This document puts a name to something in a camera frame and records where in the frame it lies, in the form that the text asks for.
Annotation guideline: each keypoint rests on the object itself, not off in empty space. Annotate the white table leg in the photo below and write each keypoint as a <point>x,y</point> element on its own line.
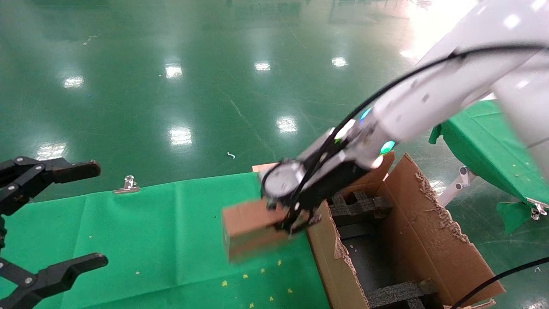
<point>461,182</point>

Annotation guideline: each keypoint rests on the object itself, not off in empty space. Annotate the silver binder clip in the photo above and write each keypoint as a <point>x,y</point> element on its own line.
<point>538,210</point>
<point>127,186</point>

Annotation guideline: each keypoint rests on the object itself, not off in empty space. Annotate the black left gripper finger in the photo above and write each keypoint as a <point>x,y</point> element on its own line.
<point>51,169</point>
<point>55,274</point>

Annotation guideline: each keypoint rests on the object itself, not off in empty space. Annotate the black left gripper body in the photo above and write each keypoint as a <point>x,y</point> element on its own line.
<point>2,234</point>

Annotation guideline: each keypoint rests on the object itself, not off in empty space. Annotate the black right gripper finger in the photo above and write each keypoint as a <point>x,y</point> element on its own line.
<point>302,222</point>

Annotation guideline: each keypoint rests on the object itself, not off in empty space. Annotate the small brown cardboard box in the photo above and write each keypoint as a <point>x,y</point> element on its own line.
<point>248,231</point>

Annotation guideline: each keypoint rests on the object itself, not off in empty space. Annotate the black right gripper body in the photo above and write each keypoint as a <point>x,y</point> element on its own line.
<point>330,180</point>

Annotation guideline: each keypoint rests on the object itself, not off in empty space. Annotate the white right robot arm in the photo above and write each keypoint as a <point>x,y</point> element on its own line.
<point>450,90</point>

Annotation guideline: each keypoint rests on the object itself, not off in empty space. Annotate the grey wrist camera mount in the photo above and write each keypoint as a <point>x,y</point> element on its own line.
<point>281,180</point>

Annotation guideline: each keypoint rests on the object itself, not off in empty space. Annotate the black foam insert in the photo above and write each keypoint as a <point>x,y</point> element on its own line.
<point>399,294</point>
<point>364,206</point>

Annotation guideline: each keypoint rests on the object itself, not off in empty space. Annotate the large open cardboard carton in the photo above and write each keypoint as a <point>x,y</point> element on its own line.
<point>429,240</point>

